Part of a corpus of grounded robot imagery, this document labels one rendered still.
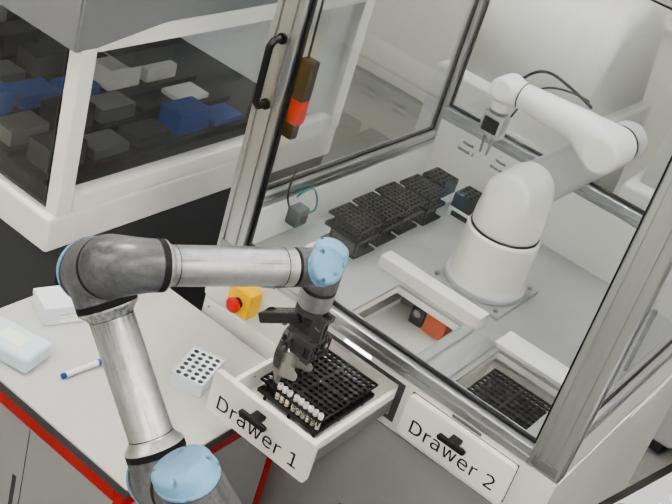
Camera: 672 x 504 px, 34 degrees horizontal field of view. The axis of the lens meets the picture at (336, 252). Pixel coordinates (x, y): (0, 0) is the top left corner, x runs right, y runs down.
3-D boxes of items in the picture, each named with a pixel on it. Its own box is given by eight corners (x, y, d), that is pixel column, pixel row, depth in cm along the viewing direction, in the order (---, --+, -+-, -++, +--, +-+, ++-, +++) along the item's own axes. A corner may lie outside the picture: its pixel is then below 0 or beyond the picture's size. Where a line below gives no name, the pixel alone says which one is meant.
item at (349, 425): (303, 470, 237) (310, 450, 234) (217, 403, 248) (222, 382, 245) (407, 399, 267) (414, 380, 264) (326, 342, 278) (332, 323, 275)
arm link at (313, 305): (294, 284, 231) (317, 274, 238) (288, 302, 234) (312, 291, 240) (321, 303, 228) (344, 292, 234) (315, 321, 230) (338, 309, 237)
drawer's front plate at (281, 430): (302, 484, 236) (315, 446, 230) (205, 407, 248) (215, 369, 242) (307, 480, 237) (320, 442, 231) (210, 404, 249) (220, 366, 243)
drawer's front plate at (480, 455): (498, 505, 247) (515, 469, 241) (395, 430, 259) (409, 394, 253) (502, 501, 248) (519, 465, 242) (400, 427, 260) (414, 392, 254)
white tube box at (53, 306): (42, 326, 265) (45, 309, 262) (30, 305, 271) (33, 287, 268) (93, 320, 272) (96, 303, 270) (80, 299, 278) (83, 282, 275)
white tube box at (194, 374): (199, 398, 259) (203, 386, 257) (167, 383, 260) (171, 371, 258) (222, 371, 269) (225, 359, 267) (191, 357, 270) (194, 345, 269)
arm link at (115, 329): (164, 532, 201) (68, 244, 194) (133, 519, 214) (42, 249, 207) (221, 503, 207) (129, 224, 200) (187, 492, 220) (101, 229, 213)
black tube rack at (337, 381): (312, 443, 244) (320, 421, 241) (254, 399, 252) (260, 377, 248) (370, 405, 261) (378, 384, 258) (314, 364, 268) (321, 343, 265)
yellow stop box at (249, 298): (243, 322, 274) (250, 299, 271) (222, 307, 277) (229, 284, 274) (257, 315, 278) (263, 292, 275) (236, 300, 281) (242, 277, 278)
